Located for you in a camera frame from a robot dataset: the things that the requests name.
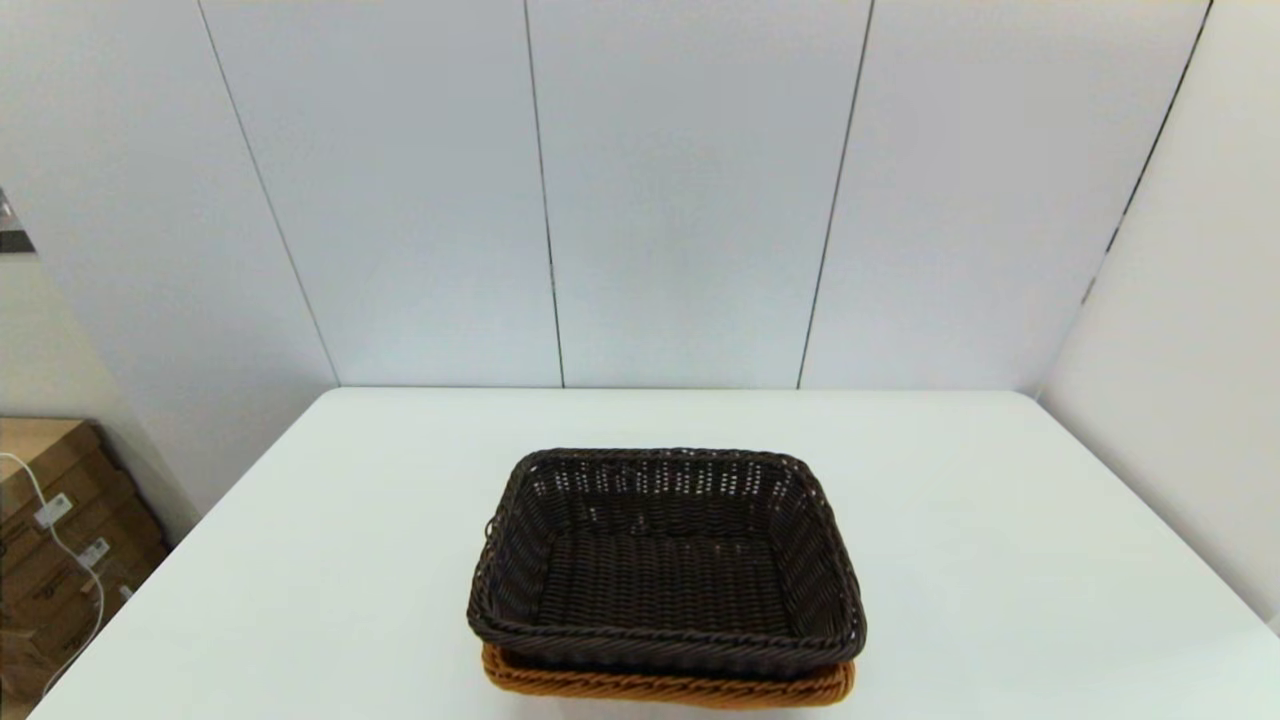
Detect thin white cable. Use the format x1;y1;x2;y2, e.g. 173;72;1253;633
0;452;107;691

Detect dark brown wicker basket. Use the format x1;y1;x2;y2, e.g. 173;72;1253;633
466;447;868;682

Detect brown cardboard box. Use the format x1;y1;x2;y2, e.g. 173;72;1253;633
0;417;169;581
0;560;151;701

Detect orange wicker basket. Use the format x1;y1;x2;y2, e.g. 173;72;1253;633
481;643;857;710

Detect grey wall fixture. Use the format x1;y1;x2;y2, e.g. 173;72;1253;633
0;190;36;254

